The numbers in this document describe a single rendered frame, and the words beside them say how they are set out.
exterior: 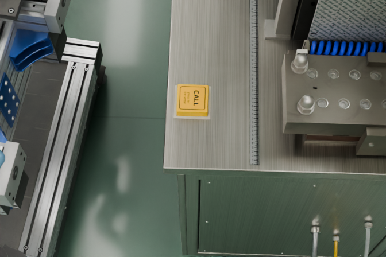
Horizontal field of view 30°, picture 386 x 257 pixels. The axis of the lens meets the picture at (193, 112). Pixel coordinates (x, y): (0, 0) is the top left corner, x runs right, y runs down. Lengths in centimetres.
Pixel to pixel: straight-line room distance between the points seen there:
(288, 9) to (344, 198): 48
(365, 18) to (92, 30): 149
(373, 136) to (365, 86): 11
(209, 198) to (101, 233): 78
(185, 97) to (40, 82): 96
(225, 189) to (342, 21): 48
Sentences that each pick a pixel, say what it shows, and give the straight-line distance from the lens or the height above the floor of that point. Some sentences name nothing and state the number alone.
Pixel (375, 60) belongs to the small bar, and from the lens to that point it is 156.
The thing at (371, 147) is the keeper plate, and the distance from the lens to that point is 157.
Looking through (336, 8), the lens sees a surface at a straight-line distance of 148.
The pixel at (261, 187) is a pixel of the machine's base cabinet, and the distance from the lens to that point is 169.
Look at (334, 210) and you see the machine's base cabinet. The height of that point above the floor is 62.
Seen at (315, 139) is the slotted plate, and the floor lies 92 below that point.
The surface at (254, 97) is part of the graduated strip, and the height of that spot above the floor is 90.
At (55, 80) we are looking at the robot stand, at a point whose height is 21.
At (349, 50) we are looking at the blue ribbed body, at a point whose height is 104.
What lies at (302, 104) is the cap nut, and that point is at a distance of 147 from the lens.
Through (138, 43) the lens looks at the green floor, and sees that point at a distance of 275.
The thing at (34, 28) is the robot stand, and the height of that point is 69.
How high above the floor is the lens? 237
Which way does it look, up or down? 65 degrees down
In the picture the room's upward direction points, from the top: straight up
